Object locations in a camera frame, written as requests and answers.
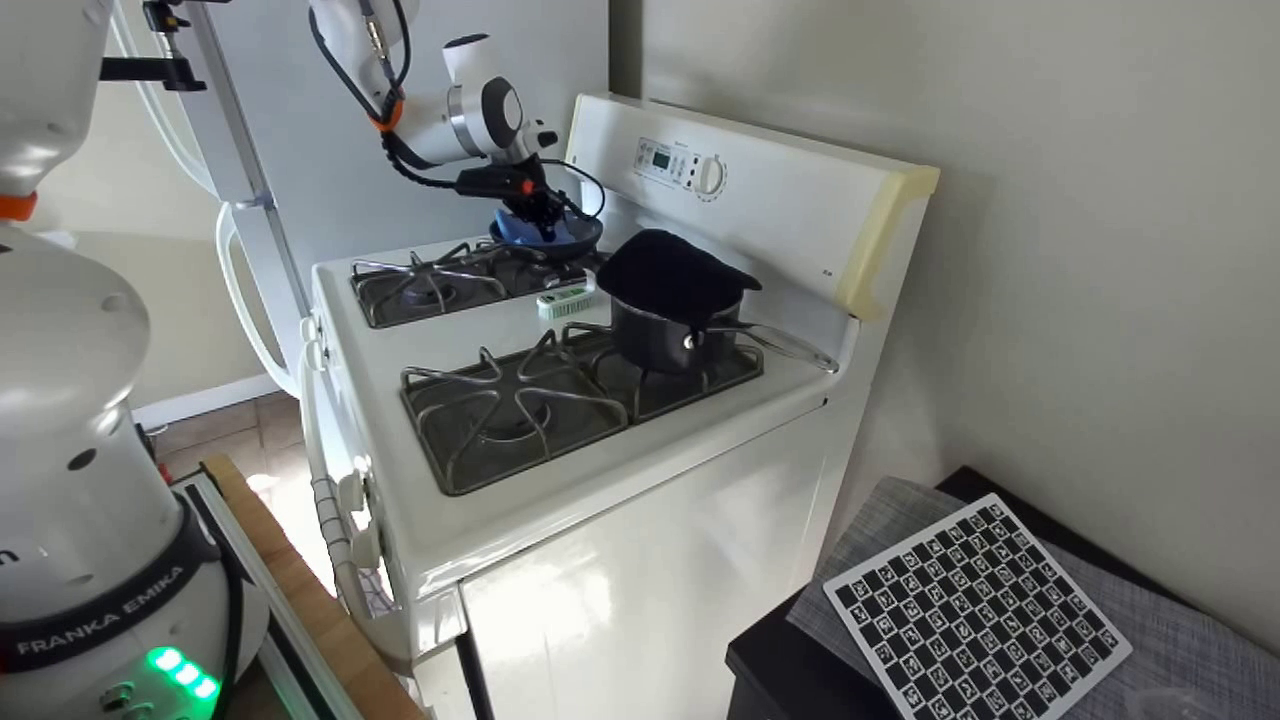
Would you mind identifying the small white green sponge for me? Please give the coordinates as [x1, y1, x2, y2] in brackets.
[532, 268, 602, 323]

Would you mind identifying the wooden board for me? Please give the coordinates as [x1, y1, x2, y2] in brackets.
[196, 458, 431, 720]

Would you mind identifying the blue cleaning cloth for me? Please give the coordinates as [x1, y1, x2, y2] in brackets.
[490, 209, 589, 262]

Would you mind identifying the black cloth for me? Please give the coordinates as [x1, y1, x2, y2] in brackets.
[592, 230, 765, 338]

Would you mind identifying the white gas stove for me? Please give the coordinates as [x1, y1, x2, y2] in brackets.
[301, 88, 944, 720]

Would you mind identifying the aluminium frame robot table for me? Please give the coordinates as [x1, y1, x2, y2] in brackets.
[163, 474, 355, 720]

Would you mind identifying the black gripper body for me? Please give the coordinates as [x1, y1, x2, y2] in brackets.
[457, 151, 564, 224]

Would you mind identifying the checkered calibration board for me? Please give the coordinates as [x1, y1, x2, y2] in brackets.
[820, 487, 1135, 720]

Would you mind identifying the refrigerator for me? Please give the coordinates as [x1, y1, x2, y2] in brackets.
[172, 0, 616, 405]

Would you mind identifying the black stove grate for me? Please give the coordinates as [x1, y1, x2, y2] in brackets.
[396, 315, 771, 502]
[347, 236, 602, 332]

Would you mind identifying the dark metal pot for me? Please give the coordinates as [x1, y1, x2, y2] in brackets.
[608, 293, 806, 379]

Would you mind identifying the white oven door handle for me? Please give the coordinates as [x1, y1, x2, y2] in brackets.
[213, 196, 311, 405]

